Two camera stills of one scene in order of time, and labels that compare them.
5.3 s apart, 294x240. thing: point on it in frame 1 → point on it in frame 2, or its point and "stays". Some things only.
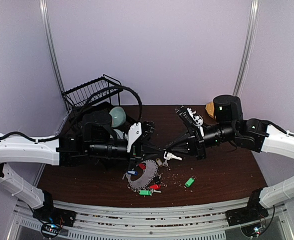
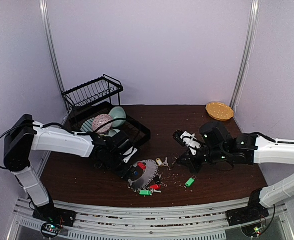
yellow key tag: [158, 162] stays
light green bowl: [119, 116] stays
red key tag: [155, 187] stays
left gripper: [138, 149] → [126, 172]
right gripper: [195, 143] → [190, 163]
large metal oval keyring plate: [150, 170] stays
